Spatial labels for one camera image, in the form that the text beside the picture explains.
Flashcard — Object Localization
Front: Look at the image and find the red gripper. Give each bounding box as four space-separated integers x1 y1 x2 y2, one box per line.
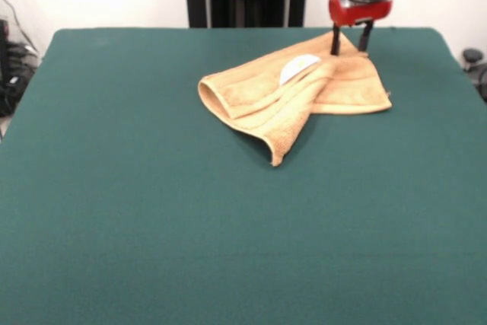
328 0 394 56

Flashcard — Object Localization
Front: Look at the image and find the tan towel with white label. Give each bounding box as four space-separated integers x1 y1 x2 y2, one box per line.
197 30 393 168

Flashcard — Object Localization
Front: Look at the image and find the dark stand base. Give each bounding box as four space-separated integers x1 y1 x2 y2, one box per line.
462 48 487 104

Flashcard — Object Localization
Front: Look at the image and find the dark green table cloth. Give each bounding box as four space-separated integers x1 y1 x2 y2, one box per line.
0 27 487 325

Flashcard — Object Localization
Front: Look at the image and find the black equipment with cables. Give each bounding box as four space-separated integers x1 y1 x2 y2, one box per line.
0 18 41 117

